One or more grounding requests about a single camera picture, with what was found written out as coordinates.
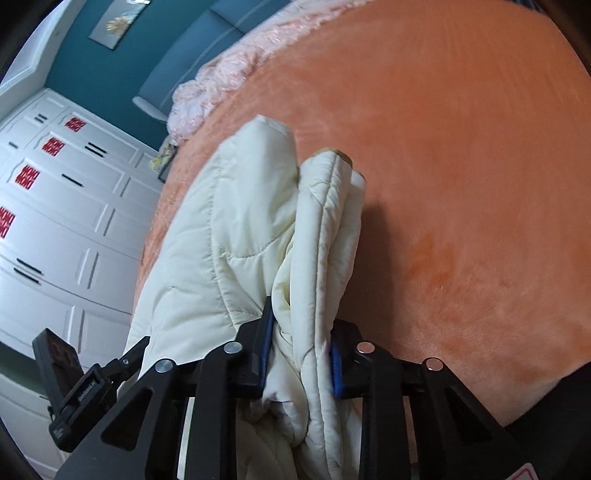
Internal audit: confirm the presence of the white door frame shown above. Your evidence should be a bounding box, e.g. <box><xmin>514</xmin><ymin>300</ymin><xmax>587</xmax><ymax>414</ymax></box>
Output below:
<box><xmin>0</xmin><ymin>25</ymin><xmax>51</xmax><ymax>93</ymax></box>

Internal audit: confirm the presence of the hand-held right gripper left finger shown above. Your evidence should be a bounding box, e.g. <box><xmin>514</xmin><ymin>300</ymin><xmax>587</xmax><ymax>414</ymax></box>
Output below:
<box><xmin>55</xmin><ymin>295</ymin><xmax>278</xmax><ymax>480</ymax></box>

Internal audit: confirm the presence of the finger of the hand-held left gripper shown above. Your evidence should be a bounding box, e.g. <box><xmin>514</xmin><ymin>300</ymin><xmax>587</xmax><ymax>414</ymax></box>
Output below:
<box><xmin>115</xmin><ymin>336</ymin><xmax>152</xmax><ymax>398</ymax></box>

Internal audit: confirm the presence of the orange plush bed blanket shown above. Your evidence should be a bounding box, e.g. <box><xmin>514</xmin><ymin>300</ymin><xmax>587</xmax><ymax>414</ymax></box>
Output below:
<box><xmin>141</xmin><ymin>0</ymin><xmax>591</xmax><ymax>428</ymax></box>

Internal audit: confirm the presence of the flower wall picture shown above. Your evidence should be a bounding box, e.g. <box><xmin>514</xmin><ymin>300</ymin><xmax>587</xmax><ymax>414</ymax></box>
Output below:
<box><xmin>90</xmin><ymin>0</ymin><xmax>151</xmax><ymax>48</ymax></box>

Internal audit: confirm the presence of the white panelled wardrobe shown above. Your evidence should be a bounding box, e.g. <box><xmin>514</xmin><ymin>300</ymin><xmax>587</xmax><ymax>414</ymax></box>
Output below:
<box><xmin>0</xmin><ymin>88</ymin><xmax>162</xmax><ymax>467</ymax></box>

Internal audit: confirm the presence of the pale yellow cloth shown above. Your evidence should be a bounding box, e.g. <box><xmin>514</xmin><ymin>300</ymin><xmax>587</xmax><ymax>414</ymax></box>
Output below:
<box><xmin>150</xmin><ymin>141</ymin><xmax>178</xmax><ymax>169</ymax></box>

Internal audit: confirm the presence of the white red-edged tag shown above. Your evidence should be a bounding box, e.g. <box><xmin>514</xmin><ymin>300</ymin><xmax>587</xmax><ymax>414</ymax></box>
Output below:
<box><xmin>501</xmin><ymin>465</ymin><xmax>543</xmax><ymax>480</ymax></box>

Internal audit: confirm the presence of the blue padded headboard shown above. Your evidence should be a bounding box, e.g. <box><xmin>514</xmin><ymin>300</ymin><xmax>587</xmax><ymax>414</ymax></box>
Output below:
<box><xmin>134</xmin><ymin>0</ymin><xmax>296</xmax><ymax>123</ymax></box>

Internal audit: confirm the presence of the pink lace bedspread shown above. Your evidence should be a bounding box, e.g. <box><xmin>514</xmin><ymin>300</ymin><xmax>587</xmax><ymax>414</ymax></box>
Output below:
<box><xmin>166</xmin><ymin>0</ymin><xmax>345</xmax><ymax>144</ymax></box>

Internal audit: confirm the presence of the cream quilted jacket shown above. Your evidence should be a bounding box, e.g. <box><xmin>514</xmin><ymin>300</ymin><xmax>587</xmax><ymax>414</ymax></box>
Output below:
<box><xmin>122</xmin><ymin>114</ymin><xmax>368</xmax><ymax>480</ymax></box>

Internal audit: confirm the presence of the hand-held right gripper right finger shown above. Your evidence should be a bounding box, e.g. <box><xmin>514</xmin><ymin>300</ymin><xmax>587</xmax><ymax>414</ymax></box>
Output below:
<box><xmin>329</xmin><ymin>318</ymin><xmax>527</xmax><ymax>480</ymax></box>

